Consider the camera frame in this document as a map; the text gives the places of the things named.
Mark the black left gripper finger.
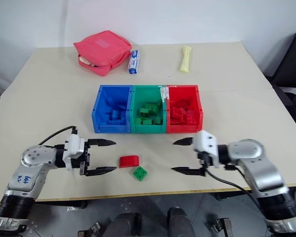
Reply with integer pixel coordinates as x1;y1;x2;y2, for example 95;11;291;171
84;166;118;177
88;138;117;149

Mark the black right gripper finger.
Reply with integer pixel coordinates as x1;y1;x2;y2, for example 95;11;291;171
173;137;195;147
171;166;207;177

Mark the green plastic bin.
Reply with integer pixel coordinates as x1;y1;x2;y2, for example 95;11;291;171
130;84;168;134

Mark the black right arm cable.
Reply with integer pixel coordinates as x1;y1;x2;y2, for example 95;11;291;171
204;166;271;221

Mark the black office chair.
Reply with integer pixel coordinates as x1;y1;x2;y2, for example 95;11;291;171
263;31;296;140

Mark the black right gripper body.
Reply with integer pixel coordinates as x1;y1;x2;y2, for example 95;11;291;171
196;151;210;171

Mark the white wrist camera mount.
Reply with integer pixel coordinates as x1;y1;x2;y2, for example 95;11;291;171
63;133;86;171
192;130;220;169

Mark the metal foot bracket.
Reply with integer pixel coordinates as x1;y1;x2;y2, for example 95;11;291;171
206;217;232;237
77;221;101;237

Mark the pink fabric bag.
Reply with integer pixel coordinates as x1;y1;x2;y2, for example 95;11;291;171
73;30;133;77

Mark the blue plastic bin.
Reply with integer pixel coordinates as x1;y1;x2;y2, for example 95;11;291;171
91;84;134;134

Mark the red plastic bin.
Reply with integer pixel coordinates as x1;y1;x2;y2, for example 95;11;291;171
165;84;204;134

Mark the blue and white carton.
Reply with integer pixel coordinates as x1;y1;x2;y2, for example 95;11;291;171
127;49;141;75

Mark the dark rounded shape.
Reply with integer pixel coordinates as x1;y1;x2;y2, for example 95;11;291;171
167;207;196;237
108;212;143;237

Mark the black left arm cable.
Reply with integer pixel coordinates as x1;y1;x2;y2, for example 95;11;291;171
37;126;78;146

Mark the green square studded block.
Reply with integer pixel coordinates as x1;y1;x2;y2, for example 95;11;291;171
132;166;148;182

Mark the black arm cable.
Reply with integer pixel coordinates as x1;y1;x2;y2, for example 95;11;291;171
37;126;78;146
204;166;271;221

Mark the pale yellow wrapped stick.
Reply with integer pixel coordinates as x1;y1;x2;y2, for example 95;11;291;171
178;45;192;73

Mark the red arched block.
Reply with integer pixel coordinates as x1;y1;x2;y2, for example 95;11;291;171
118;155;141;169

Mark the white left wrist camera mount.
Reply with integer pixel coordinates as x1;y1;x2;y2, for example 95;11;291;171
63;133;86;171

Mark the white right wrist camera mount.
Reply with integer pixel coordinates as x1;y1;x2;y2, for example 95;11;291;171
192;130;220;169

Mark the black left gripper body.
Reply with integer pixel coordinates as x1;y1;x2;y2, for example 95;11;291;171
78;144;91;176

